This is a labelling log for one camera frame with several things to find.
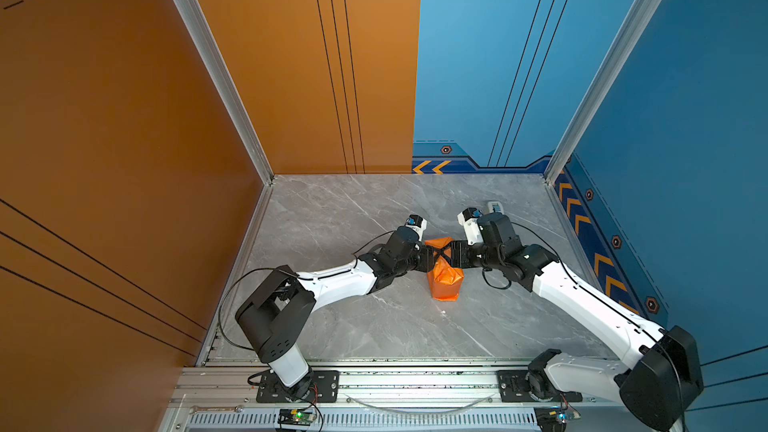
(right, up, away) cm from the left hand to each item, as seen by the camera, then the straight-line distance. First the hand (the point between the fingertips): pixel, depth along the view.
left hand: (436, 250), depth 85 cm
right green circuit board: (+25, -37, -15) cm, 47 cm away
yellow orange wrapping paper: (+2, -7, -6) cm, 9 cm away
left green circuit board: (-35, -37, -14) cm, 54 cm away
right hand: (+2, 0, -6) cm, 6 cm away
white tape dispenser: (+24, +12, +20) cm, 33 cm away
